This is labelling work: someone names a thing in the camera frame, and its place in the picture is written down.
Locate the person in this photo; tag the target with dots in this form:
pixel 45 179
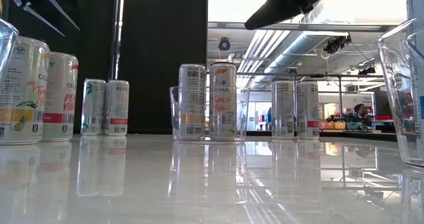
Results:
pixel 359 111

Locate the white can yellow stripe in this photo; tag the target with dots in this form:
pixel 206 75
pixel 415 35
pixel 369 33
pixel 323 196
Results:
pixel 222 101
pixel 192 101
pixel 23 85

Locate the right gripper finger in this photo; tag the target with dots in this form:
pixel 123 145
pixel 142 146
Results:
pixel 285 5

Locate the white can red stripe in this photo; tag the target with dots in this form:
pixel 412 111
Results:
pixel 117 108
pixel 282 109
pixel 61 94
pixel 307 109

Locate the black dome camera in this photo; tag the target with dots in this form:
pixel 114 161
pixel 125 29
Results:
pixel 224 44

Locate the black spotlight fixture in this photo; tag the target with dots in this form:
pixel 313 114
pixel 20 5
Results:
pixel 335 45

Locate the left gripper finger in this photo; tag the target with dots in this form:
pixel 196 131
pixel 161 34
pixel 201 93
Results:
pixel 54 0
pixel 39 16

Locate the clear plastic bin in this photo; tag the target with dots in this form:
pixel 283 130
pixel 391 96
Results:
pixel 8 45
pixel 394 101
pixel 245 118

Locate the black backdrop curtain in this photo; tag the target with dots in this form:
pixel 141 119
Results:
pixel 159 51

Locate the white horizontal beam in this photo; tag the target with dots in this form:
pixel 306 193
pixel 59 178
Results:
pixel 331 26

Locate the silver metal pole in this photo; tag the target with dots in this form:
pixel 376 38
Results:
pixel 116 35

